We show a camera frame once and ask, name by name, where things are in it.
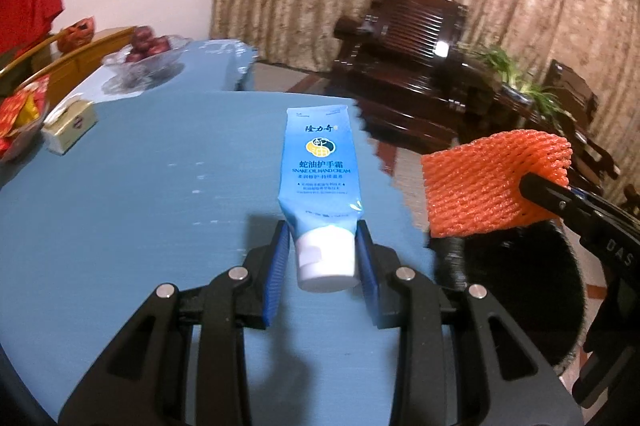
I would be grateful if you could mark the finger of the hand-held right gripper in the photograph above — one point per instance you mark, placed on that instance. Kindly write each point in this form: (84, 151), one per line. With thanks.
(555, 196)

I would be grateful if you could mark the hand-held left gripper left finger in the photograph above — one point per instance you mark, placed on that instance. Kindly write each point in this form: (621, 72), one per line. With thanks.
(275, 276)

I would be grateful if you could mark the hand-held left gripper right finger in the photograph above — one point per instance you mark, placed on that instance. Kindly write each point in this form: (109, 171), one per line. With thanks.
(367, 276)

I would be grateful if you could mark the orange foam fruit net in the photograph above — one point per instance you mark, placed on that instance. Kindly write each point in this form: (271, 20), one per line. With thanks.
(480, 181)

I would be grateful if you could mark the black-bagged round trash bin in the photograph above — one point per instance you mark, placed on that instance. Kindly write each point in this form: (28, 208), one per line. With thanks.
(515, 296)

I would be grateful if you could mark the blue hand cream tube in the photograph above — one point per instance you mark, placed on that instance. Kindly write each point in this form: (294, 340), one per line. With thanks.
(317, 176)

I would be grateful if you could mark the dark wooden side table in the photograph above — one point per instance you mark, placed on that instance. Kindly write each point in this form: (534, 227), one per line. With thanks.
(520, 111)

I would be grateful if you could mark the green potted plant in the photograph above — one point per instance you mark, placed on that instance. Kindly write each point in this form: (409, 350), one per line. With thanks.
(542, 99)
(500, 59)

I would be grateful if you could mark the blue tablecloth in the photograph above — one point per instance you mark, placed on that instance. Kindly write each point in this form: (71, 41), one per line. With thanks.
(150, 186)

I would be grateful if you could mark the dark wooden slatted armchair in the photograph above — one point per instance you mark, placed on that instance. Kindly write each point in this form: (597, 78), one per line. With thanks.
(400, 56)

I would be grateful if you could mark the glass fruit bowl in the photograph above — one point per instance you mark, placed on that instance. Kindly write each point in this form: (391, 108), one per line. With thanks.
(145, 61)

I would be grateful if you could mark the cream tissue box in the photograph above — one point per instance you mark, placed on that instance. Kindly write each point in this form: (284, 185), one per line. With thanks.
(67, 126)

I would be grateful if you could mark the red apple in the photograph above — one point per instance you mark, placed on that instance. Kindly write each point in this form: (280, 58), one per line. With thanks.
(159, 45)
(141, 37)

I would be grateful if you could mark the wooden cabinet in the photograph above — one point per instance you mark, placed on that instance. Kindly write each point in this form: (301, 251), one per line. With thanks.
(75, 61)

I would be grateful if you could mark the bowl of wrapped candies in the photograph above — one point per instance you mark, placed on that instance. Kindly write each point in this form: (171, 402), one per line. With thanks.
(20, 116)

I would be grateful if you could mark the red and orange ornament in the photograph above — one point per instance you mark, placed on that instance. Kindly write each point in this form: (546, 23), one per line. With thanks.
(75, 34)

